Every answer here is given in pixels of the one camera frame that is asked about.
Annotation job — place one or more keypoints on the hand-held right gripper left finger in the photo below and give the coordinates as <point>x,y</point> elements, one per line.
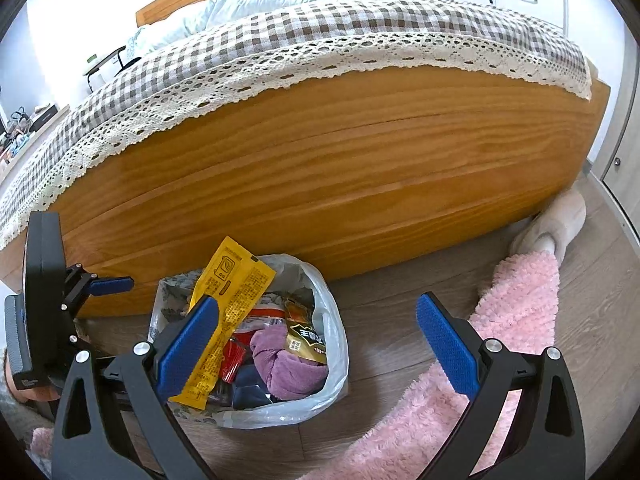
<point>192,340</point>

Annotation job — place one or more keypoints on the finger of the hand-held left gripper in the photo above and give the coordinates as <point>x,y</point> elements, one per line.
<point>112,285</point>

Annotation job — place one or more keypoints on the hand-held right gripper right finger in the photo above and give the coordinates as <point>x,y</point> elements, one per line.
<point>445,345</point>

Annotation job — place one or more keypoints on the small red snack packet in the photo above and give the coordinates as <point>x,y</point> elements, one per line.
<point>234,360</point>

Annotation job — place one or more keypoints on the red white snack bag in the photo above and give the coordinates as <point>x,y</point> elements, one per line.
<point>262,317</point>

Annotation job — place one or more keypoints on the yellow snack packet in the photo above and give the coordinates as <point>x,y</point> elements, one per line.
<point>240,280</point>

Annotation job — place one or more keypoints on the purple cloth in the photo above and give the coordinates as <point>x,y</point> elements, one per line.
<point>285,370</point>

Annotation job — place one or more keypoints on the dark gold snack packet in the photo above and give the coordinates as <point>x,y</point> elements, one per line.
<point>305,342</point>

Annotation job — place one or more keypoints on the trash bin with white bag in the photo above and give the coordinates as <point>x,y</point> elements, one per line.
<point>325,385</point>

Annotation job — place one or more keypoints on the person's left hand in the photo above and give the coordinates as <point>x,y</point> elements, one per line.
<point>35,396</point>

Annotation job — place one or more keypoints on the pink fluffy rug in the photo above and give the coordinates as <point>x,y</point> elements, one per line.
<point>520,300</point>

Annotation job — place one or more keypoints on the person's left leg pink trousers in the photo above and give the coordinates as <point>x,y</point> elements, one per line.
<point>42,440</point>

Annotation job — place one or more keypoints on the beige slipper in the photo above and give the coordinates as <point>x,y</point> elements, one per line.
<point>555,225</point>

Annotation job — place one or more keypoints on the black flat box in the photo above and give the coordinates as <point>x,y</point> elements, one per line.
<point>45,116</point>

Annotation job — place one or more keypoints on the wooden headboard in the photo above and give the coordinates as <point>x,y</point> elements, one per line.
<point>350,160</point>

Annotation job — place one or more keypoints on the black bedside rack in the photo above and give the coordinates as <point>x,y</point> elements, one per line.
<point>102,62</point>

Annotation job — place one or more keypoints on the white cabinet door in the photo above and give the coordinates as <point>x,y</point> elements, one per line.
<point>625,160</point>

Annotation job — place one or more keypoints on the light blue duvet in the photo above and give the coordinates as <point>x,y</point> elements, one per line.
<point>240,5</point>

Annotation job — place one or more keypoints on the checked bedspread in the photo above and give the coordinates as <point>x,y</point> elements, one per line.
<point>350,15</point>

